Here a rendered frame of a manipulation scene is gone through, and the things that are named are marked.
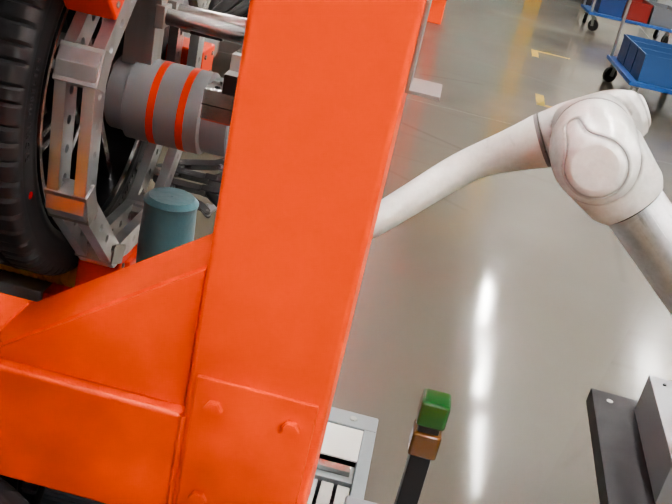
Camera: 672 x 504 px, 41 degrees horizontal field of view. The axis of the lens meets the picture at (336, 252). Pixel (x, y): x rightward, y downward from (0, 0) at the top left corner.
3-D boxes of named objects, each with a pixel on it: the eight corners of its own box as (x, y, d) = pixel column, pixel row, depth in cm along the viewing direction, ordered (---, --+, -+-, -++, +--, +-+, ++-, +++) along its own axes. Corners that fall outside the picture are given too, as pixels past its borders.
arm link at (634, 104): (536, 99, 163) (532, 115, 151) (636, 67, 157) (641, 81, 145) (556, 165, 167) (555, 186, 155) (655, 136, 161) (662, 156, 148)
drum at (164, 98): (128, 121, 160) (136, 43, 154) (242, 149, 159) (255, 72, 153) (97, 142, 147) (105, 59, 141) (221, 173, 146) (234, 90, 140)
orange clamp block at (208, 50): (161, 77, 177) (176, 68, 185) (199, 86, 176) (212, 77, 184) (166, 42, 174) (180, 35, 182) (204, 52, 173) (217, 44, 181)
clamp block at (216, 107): (208, 111, 134) (213, 77, 132) (266, 125, 134) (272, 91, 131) (198, 119, 130) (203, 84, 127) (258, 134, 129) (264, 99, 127)
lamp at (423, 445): (408, 438, 126) (415, 415, 124) (436, 446, 125) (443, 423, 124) (406, 455, 122) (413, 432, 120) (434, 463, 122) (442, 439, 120)
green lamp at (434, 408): (417, 409, 124) (424, 386, 122) (445, 417, 123) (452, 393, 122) (415, 426, 120) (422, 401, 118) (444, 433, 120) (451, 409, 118)
